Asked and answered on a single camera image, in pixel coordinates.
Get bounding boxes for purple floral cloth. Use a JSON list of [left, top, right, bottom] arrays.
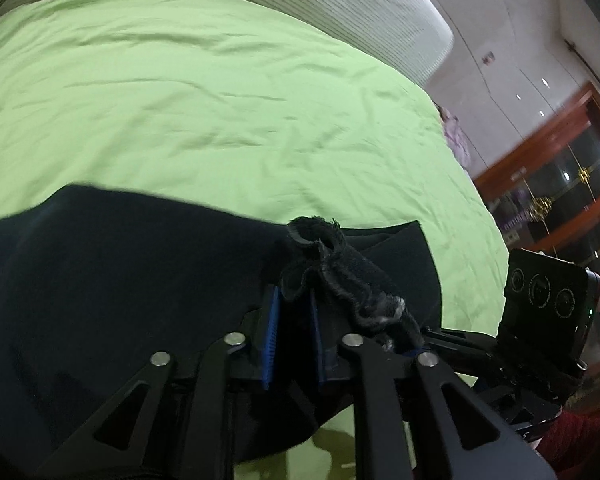
[[437, 104, 474, 169]]

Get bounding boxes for wooden glass-door cabinet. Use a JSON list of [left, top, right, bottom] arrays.
[[472, 80, 600, 378]]

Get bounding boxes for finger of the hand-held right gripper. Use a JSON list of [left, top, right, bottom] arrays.
[[421, 326, 501, 363]]

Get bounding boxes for green bed sheet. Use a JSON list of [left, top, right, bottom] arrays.
[[0, 0, 514, 480]]

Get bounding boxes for person's right forearm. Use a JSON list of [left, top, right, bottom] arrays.
[[534, 399, 600, 480]]

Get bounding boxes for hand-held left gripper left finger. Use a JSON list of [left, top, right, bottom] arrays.
[[24, 286, 282, 480]]

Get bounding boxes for black pants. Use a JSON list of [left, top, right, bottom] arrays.
[[0, 184, 442, 480]]

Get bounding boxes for white striped bedding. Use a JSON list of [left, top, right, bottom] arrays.
[[0, 0, 455, 89]]

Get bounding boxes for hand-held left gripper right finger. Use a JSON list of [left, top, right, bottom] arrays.
[[307, 296, 557, 480]]

